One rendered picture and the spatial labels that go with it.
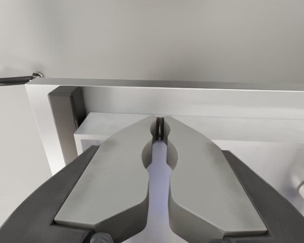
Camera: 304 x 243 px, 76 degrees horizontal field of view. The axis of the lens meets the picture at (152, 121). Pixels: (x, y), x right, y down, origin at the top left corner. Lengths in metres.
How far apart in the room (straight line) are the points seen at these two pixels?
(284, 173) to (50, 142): 0.22
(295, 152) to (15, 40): 1.23
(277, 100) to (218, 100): 0.05
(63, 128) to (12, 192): 1.79
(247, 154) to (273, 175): 0.04
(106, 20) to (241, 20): 0.63
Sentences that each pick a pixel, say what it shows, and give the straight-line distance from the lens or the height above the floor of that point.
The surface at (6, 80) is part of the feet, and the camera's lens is 1.22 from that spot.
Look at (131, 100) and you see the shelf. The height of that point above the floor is 0.88.
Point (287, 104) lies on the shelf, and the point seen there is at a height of 0.88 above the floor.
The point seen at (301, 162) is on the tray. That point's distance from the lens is 0.23.
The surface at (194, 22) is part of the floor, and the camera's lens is 1.04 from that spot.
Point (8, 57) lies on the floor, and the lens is 1.31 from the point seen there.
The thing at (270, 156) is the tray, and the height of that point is 0.88.
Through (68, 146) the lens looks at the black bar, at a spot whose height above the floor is 0.90.
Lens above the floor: 1.03
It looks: 62 degrees down
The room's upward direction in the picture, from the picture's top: 175 degrees counter-clockwise
